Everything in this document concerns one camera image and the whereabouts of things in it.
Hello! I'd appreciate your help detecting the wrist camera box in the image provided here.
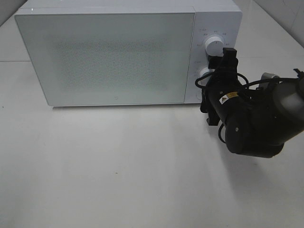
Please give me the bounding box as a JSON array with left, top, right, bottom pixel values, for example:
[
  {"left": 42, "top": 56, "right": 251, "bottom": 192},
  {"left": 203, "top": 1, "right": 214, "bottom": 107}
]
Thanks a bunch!
[{"left": 256, "top": 72, "right": 279, "bottom": 90}]

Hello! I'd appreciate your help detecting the round door release button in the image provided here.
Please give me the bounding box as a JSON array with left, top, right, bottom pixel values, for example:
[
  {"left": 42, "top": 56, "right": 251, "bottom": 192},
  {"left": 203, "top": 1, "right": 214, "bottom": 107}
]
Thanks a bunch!
[{"left": 196, "top": 91, "right": 202, "bottom": 102}]

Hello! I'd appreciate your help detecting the white microwave door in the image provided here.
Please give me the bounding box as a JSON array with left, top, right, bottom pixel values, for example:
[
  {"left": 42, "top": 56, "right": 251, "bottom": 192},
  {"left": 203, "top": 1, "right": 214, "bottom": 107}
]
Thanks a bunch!
[{"left": 15, "top": 13, "right": 194, "bottom": 106}]

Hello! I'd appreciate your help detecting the white timer knob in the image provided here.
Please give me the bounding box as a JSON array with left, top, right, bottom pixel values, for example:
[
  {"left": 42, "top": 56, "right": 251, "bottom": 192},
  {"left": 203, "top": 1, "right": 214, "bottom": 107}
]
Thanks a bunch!
[{"left": 199, "top": 67, "right": 214, "bottom": 86}]

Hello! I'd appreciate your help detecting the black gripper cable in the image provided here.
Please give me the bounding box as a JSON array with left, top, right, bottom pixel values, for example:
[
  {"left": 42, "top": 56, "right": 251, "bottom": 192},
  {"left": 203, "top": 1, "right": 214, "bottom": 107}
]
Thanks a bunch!
[{"left": 194, "top": 71, "right": 300, "bottom": 145}]

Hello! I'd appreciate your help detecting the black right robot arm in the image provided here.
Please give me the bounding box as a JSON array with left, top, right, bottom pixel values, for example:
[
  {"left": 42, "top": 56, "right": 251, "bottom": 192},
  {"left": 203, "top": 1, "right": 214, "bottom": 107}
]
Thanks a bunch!
[{"left": 195, "top": 47, "right": 304, "bottom": 158}]

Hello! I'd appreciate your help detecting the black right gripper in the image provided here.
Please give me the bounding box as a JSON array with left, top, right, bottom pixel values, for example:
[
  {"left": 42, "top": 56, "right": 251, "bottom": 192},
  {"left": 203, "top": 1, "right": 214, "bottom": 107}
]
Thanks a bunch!
[{"left": 199, "top": 47, "right": 245, "bottom": 126}]

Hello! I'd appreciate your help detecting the white power knob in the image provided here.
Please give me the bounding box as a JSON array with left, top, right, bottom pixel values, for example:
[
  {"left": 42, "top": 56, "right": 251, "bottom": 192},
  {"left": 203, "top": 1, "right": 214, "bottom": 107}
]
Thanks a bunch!
[{"left": 204, "top": 35, "right": 224, "bottom": 56}]

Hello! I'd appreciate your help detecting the white microwave oven body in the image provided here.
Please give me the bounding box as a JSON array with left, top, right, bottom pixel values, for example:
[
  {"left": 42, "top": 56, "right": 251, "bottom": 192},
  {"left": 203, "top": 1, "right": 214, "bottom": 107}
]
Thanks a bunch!
[{"left": 15, "top": 0, "right": 242, "bottom": 105}]

